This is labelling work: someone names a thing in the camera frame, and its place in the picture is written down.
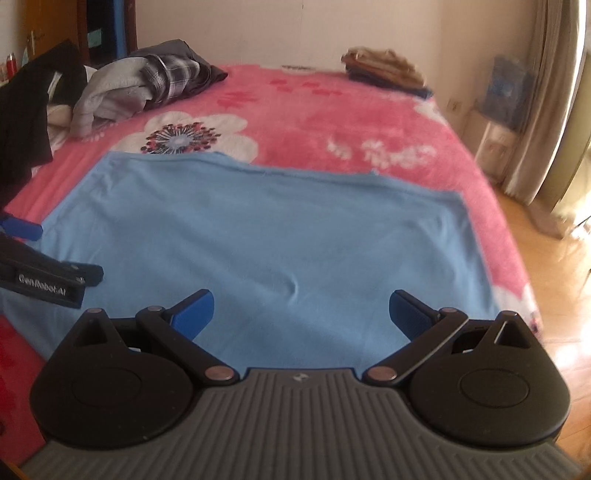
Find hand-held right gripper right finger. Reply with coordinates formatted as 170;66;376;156
365;290;536;384

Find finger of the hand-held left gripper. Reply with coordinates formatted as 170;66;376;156
0;215;43;241
0;233;105;288

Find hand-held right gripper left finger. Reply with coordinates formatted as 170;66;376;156
74;289;238;384

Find light blue t-shirt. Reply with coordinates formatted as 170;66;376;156
0;151;502;371

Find folded tan clothes stack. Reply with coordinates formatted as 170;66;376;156
340;45;435;99

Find black garment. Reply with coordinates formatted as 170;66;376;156
0;41;89;209

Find pink floral blanket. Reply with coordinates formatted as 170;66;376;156
0;62;544;462

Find dark plaid shirt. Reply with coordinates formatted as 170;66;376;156
128;39;230;110

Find beige curtain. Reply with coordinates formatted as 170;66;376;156
500;0;591;239

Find wooden door frame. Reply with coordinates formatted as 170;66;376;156
18;0;140;66

